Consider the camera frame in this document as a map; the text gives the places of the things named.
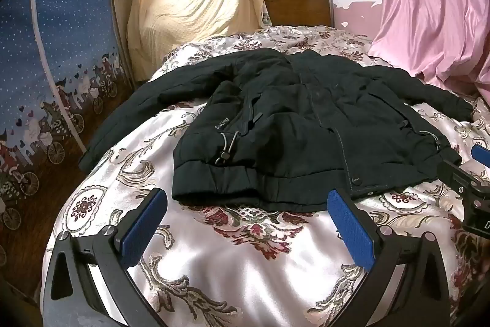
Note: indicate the tan wooden board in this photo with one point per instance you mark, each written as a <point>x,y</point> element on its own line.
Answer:
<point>121,28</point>

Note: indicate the floral satin bedspread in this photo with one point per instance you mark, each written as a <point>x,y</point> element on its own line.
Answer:
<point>214,265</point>

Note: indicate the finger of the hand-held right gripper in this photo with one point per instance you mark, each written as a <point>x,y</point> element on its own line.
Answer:
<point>457,175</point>
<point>481,154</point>

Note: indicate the black padded jacket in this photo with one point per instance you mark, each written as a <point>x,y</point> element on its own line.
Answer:
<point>291,120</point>

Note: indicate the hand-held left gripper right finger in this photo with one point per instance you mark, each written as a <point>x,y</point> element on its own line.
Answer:
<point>350,231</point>

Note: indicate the brown wooden headboard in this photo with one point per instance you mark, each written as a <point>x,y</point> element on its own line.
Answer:
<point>296,5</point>

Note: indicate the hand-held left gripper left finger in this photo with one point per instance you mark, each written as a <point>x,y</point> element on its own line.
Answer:
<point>143,221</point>

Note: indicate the pink satin curtain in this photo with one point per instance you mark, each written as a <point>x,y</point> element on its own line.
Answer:
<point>428,5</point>

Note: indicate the blue printed fabric wardrobe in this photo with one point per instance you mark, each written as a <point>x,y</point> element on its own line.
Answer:
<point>57,24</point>

